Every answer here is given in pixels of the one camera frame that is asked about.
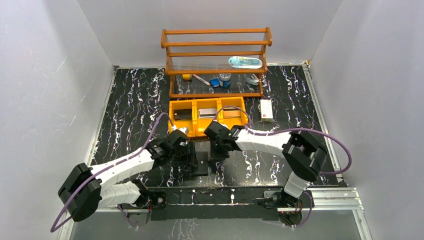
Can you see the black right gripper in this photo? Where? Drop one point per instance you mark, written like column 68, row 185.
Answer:
column 216, row 156

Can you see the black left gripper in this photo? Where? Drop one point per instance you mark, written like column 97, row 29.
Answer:
column 191, row 154

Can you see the black leather card holder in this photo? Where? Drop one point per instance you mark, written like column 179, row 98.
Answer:
column 202, row 160

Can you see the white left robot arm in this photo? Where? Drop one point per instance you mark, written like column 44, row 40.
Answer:
column 88, row 188

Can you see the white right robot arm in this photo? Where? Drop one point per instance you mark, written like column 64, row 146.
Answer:
column 304, row 154

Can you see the gold cards stack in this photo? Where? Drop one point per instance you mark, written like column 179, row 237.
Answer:
column 231, row 112

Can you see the silver cards stack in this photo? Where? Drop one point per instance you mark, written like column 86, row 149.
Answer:
column 207, row 113

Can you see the black cards stack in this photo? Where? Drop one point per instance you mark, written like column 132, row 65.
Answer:
column 182, row 114

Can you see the left yellow plastic bin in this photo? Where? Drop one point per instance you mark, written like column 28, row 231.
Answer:
column 182, row 104

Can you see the right yellow plastic bin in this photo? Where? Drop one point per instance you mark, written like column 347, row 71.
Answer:
column 236, row 102

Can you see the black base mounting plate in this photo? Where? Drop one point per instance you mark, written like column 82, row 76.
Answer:
column 265, row 203

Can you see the white small box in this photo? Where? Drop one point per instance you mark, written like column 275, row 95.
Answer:
column 266, row 110

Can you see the round tape tin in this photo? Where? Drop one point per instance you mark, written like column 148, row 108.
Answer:
column 225, row 80

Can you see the red white marker pen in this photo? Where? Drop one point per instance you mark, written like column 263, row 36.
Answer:
column 201, row 80

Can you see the grey stapler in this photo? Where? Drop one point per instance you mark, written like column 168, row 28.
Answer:
column 253, row 80

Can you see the small yellow object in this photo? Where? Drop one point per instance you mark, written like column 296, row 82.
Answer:
column 186, row 77

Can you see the orange wooden shelf rack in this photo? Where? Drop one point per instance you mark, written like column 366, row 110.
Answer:
column 207, row 52

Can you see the blue blister pack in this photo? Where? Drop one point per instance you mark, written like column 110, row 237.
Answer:
column 243, row 62

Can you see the aluminium frame rail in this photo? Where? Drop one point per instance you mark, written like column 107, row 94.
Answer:
column 335, row 213

